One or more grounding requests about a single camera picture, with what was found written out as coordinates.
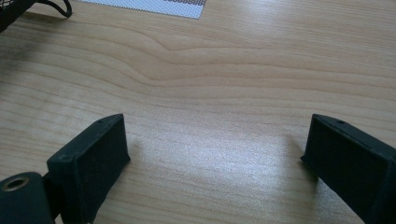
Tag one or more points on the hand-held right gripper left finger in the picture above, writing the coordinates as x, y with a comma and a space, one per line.
93, 168

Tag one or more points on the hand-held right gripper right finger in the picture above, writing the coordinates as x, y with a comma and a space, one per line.
351, 168

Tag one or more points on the white woven mesh mat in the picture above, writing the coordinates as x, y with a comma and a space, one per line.
152, 6

